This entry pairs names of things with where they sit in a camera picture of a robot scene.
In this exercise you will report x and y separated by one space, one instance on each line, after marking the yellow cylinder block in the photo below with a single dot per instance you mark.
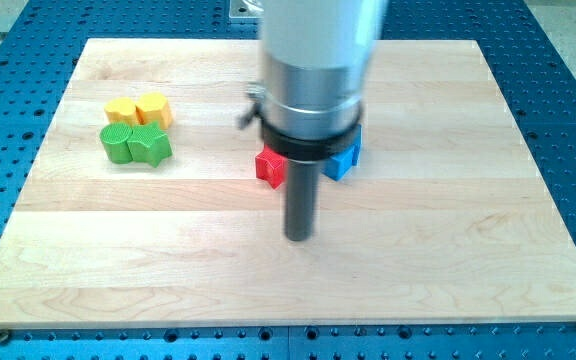
122 110

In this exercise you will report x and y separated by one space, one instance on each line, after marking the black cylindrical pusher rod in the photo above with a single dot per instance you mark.
302 179

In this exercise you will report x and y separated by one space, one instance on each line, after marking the green cylinder block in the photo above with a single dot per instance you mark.
114 137

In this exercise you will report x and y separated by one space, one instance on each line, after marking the light wooden board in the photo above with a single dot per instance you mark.
445 219

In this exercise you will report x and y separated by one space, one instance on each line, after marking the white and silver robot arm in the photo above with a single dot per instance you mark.
315 55

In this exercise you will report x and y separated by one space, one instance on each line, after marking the red star block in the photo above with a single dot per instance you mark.
270 167

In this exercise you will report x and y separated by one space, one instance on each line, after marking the yellow hexagon block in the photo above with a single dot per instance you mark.
154 107

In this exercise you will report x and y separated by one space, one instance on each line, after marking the blue block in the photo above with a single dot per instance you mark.
339 164

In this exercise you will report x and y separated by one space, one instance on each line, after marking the green star block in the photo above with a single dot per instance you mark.
149 144

